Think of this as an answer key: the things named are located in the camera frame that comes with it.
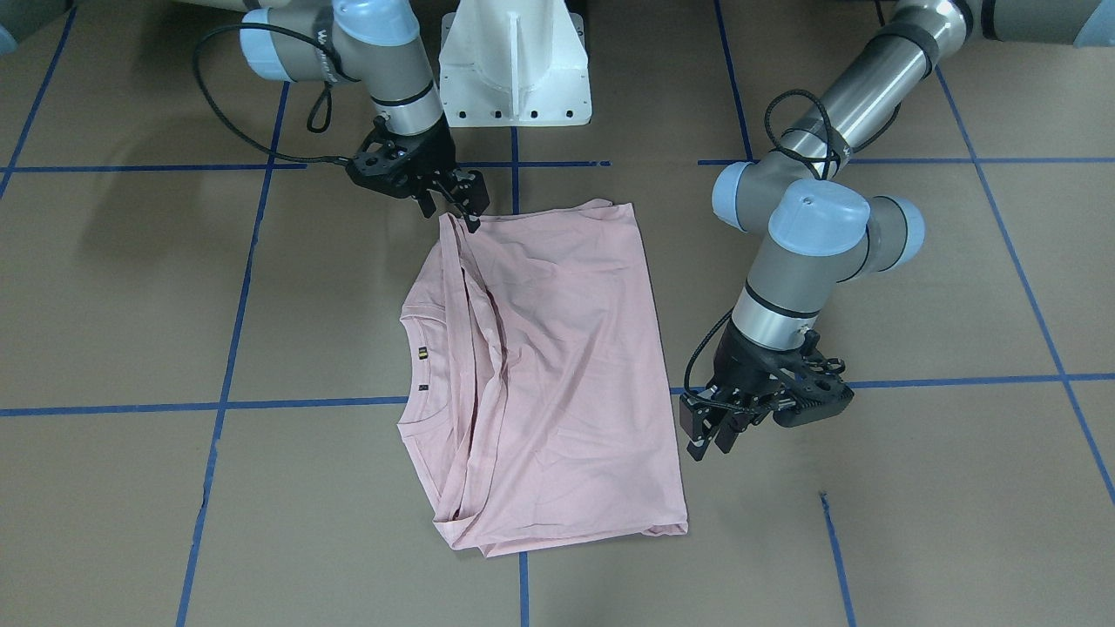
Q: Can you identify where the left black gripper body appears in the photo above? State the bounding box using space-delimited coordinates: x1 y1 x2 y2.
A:
679 324 854 433

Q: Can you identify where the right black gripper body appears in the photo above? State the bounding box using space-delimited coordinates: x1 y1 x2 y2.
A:
347 118 457 199

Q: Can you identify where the pink Snoopy t-shirt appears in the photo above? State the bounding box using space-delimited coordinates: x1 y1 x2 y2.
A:
397 199 689 558

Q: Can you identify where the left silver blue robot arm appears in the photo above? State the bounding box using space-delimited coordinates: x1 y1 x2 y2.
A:
679 1 1112 461

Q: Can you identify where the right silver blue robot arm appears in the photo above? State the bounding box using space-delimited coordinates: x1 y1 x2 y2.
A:
94 1 489 232

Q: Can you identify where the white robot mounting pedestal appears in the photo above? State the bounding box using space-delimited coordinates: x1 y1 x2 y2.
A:
438 1 593 128

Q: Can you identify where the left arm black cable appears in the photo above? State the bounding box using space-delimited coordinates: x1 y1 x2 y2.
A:
679 87 906 409

